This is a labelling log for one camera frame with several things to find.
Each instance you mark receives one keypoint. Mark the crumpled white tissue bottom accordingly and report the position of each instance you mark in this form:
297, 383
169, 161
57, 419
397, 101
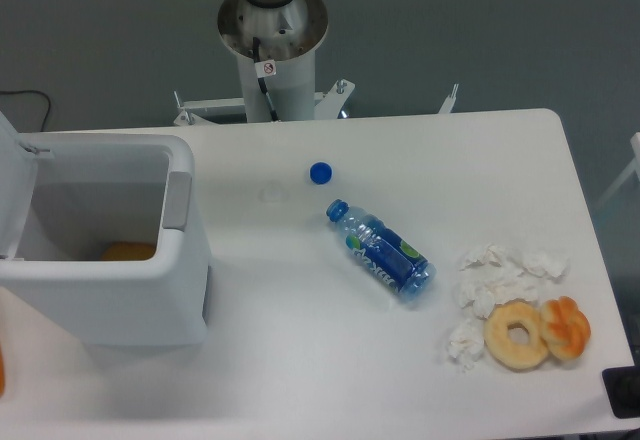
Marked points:
466, 345

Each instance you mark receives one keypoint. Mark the white trash can body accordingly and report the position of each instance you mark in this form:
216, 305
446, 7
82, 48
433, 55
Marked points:
98, 189

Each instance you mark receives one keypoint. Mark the plain ring donut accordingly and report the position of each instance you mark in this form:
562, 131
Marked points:
512, 334

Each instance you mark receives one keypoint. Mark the white trash can lid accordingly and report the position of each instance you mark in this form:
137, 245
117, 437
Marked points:
19, 167

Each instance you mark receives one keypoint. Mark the clear round lid on table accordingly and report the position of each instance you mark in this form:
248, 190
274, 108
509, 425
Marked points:
273, 192

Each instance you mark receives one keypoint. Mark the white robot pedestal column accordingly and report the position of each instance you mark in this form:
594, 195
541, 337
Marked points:
275, 50

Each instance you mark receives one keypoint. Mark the white metal base frame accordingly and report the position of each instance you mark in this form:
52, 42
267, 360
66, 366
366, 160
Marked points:
328, 105

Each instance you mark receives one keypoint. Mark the crumpled white tissue middle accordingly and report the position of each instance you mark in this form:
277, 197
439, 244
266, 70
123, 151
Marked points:
483, 288

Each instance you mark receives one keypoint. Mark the crumpled white tissue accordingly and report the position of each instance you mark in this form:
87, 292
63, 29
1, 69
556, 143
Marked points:
543, 264
466, 345
483, 288
490, 254

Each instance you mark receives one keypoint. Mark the orange item inside trash can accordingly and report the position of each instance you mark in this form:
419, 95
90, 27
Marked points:
128, 251

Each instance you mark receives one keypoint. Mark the blue plastic water bottle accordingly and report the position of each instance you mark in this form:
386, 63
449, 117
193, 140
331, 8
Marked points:
384, 253

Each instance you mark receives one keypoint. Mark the white frame at right edge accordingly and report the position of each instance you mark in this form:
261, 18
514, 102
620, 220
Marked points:
631, 170

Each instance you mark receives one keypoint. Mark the blue bottle cap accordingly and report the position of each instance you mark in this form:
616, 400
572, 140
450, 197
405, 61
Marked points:
320, 173

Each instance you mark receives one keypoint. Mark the orange glazed twisted bun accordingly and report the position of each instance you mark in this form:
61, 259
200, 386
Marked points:
564, 328

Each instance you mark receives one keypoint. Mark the black device at table edge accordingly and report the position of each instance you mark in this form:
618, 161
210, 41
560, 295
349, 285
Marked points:
622, 389

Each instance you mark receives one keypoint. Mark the orange object at left edge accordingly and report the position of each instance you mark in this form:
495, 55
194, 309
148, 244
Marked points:
2, 374

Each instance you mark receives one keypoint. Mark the crumpled white tissue right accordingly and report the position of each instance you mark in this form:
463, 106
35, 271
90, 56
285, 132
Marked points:
543, 264

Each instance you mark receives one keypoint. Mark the crumpled white tissue top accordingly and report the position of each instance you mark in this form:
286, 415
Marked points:
490, 254

